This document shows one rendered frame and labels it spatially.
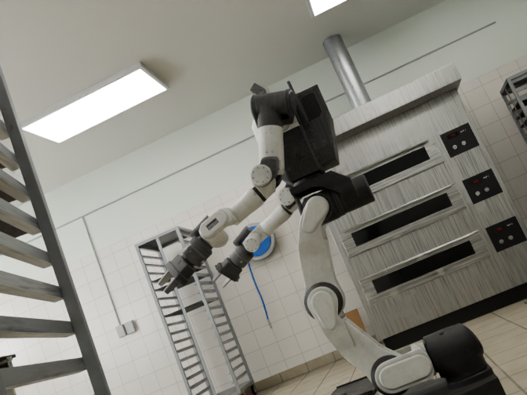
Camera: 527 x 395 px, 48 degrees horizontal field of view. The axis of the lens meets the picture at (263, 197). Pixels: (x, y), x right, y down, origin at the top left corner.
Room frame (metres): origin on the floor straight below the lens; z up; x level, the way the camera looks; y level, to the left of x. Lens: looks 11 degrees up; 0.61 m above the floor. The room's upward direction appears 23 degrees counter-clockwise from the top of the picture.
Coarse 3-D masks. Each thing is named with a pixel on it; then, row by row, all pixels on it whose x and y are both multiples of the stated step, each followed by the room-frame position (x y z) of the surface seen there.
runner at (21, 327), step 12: (0, 324) 0.98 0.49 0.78; (12, 324) 1.03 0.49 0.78; (24, 324) 1.10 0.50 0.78; (36, 324) 1.16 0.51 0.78; (48, 324) 1.24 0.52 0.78; (60, 324) 1.33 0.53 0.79; (0, 336) 1.02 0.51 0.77; (12, 336) 1.07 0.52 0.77; (24, 336) 1.14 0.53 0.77; (36, 336) 1.21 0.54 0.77; (48, 336) 1.28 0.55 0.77; (60, 336) 1.38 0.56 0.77
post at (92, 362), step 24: (0, 72) 1.42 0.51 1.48; (0, 96) 1.42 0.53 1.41; (24, 144) 1.42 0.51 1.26; (24, 168) 1.42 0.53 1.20; (48, 216) 1.42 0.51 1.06; (48, 240) 1.42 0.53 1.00; (72, 288) 1.42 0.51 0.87; (72, 312) 1.42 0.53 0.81; (96, 360) 1.42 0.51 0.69; (96, 384) 1.42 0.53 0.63
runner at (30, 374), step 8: (64, 360) 1.27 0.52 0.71; (72, 360) 1.33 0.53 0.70; (80, 360) 1.40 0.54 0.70; (0, 368) 0.92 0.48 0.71; (8, 368) 0.96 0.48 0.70; (16, 368) 0.99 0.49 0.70; (24, 368) 1.03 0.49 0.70; (32, 368) 1.07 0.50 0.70; (40, 368) 1.11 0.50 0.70; (48, 368) 1.15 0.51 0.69; (56, 368) 1.20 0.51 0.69; (64, 368) 1.25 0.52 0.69; (72, 368) 1.31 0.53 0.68; (80, 368) 1.37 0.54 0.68; (8, 376) 0.95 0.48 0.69; (16, 376) 0.98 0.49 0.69; (24, 376) 1.02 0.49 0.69; (32, 376) 1.05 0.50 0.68; (40, 376) 1.09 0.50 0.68; (48, 376) 1.14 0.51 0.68; (56, 376) 1.21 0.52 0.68; (8, 384) 0.94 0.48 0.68; (16, 384) 0.97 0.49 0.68; (24, 384) 1.04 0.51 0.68
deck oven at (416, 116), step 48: (384, 96) 4.90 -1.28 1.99; (432, 96) 4.99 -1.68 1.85; (384, 144) 5.15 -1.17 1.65; (432, 144) 5.07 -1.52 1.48; (480, 144) 5.04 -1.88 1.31; (384, 192) 5.18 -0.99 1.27; (432, 192) 5.06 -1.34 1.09; (480, 192) 5.06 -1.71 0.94; (336, 240) 5.26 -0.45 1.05; (384, 240) 5.18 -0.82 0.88; (432, 240) 5.15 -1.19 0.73; (480, 240) 5.06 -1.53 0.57; (384, 288) 5.20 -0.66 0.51; (432, 288) 5.17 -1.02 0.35; (480, 288) 5.12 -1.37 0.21; (384, 336) 5.26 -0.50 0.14
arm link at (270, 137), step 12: (264, 132) 2.01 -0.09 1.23; (276, 132) 2.02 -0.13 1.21; (264, 144) 2.01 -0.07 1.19; (276, 144) 2.01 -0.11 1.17; (264, 156) 2.01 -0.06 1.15; (276, 156) 2.01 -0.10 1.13; (264, 168) 1.99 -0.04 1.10; (276, 168) 1.99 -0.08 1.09; (252, 180) 1.99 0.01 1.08; (264, 180) 1.98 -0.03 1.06; (276, 180) 2.10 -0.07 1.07
